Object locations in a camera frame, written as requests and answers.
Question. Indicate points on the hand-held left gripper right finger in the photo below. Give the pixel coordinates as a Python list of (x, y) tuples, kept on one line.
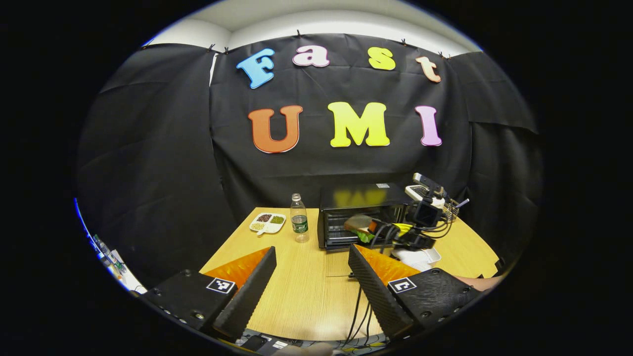
[(378, 299)]

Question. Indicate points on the clear plastic water bottle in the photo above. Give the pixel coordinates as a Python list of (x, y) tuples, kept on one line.
[(299, 222)]

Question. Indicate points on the white toaster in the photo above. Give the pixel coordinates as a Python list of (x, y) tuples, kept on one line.
[(414, 190)]

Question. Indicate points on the white rectangular plate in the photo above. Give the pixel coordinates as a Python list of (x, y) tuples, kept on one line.
[(420, 257)]

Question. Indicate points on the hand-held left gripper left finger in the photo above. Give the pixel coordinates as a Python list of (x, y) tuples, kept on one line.
[(247, 301)]

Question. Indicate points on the white divided dish with beans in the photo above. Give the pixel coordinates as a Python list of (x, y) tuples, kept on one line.
[(267, 222)]

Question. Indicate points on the grey utensil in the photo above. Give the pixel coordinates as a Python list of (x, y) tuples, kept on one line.
[(464, 202)]

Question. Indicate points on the black backdrop cloth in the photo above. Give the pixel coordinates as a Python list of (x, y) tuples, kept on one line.
[(321, 163)]

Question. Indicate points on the white cluttered shelf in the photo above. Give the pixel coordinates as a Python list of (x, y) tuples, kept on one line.
[(116, 267)]

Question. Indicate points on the dark device with white label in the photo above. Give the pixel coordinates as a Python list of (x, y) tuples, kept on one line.
[(269, 342)]

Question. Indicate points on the black electric oven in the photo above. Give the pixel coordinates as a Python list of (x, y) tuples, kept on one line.
[(361, 195)]

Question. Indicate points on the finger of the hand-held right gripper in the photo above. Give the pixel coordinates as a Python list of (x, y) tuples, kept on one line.
[(385, 232)]

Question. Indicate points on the sandwich with green lettuce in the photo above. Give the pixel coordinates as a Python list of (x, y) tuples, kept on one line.
[(357, 225)]

